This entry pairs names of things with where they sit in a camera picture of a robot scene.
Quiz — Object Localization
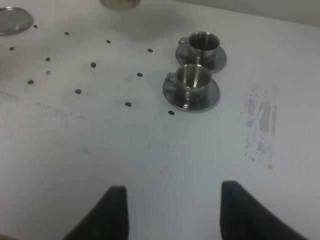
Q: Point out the teapot saucer stainless steel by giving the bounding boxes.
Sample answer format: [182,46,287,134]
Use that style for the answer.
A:
[0,6,34,37]

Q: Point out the far stainless steel teacup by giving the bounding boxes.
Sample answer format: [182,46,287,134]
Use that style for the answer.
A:
[178,31,221,65]

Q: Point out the stainless steel teacup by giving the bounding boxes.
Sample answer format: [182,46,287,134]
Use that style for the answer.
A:
[165,64,212,101]
[178,31,221,65]

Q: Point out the near stainless steel saucer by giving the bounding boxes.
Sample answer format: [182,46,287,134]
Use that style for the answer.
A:
[162,78,221,112]

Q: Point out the far stainless steel saucer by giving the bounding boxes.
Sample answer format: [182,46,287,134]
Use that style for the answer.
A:
[175,46,227,74]

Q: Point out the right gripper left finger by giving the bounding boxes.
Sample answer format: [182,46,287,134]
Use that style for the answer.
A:
[64,186,130,240]

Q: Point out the near stainless steel teacup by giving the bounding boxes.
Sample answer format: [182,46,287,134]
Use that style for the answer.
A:
[165,64,212,101]

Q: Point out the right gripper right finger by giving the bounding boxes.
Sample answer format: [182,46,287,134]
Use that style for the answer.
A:
[219,180,305,240]

